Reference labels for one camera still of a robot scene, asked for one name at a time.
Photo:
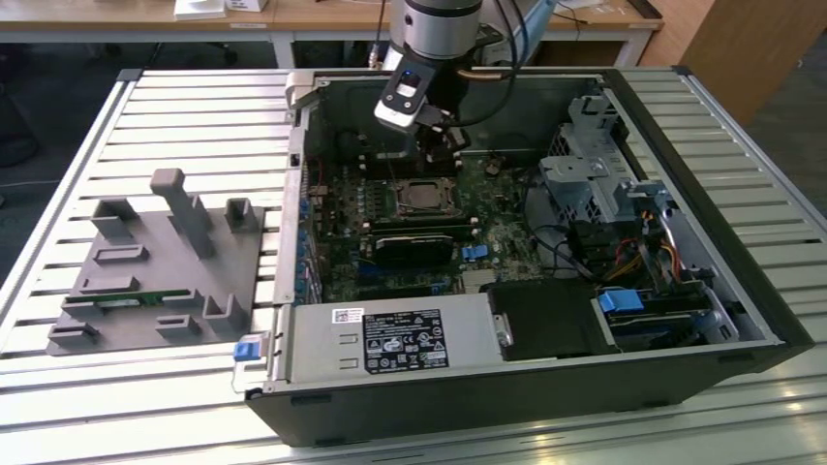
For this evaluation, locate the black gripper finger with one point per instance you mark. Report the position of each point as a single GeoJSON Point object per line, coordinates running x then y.
{"type": "Point", "coordinates": [457, 145]}
{"type": "Point", "coordinates": [433, 152]}

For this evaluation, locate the silver CPU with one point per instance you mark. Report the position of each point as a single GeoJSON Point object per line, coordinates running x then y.
{"type": "Point", "coordinates": [421, 194]}

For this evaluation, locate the black RAM slot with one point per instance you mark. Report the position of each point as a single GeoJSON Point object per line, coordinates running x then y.
{"type": "Point", "coordinates": [404, 168]}

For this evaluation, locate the CPU socket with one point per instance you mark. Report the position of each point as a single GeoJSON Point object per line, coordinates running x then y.
{"type": "Point", "coordinates": [400, 213]}

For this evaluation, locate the black RAM stick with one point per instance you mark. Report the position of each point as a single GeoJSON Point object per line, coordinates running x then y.
{"type": "Point", "coordinates": [421, 222]}

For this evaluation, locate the silver drive cage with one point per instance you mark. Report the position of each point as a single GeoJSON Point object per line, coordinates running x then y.
{"type": "Point", "coordinates": [569, 169]}

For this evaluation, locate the green motherboard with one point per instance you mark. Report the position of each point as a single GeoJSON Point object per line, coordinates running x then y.
{"type": "Point", "coordinates": [505, 227]}

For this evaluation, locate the black graphics card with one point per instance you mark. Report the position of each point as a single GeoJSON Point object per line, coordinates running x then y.
{"type": "Point", "coordinates": [414, 252]}

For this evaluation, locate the blue board connector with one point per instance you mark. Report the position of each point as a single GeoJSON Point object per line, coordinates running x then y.
{"type": "Point", "coordinates": [474, 252]}

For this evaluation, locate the small silver heatsink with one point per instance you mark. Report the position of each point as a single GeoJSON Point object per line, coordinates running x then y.
{"type": "Point", "coordinates": [478, 280]}

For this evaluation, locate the small white box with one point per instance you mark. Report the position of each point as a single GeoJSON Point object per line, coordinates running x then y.
{"type": "Point", "coordinates": [246, 5]}

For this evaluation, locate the black plastic shroud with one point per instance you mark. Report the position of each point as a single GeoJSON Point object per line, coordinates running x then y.
{"type": "Point", "coordinates": [550, 315]}

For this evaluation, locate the blue disk carrier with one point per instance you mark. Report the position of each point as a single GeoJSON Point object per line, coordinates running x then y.
{"type": "Point", "coordinates": [621, 301]}

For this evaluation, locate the silver power supply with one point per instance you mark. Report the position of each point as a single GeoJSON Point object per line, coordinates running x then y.
{"type": "Point", "coordinates": [310, 339]}

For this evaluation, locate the large white box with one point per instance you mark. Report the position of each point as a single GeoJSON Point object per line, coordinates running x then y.
{"type": "Point", "coordinates": [197, 9]}

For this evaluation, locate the wooden cabinet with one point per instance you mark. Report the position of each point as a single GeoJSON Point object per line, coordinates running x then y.
{"type": "Point", "coordinates": [744, 48]}

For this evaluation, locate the black hard disk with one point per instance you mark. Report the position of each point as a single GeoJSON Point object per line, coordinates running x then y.
{"type": "Point", "coordinates": [653, 327]}

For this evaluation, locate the grey parts rack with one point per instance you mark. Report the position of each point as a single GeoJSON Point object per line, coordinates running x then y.
{"type": "Point", "coordinates": [149, 271]}

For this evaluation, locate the blue case latch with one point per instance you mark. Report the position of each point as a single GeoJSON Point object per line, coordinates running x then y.
{"type": "Point", "coordinates": [246, 352]}

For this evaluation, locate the green RAM stick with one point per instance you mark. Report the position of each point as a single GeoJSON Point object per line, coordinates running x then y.
{"type": "Point", "coordinates": [153, 296]}

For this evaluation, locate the black PC case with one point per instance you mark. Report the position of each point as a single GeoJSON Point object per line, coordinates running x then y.
{"type": "Point", "coordinates": [453, 412]}

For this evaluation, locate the wooden desk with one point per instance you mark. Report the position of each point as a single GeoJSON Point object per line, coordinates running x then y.
{"type": "Point", "coordinates": [97, 21]}

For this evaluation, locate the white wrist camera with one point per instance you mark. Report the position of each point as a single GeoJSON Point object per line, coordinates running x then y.
{"type": "Point", "coordinates": [401, 104]}

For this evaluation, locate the silver disk bay bracket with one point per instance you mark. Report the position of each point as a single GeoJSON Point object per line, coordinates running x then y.
{"type": "Point", "coordinates": [685, 227]}

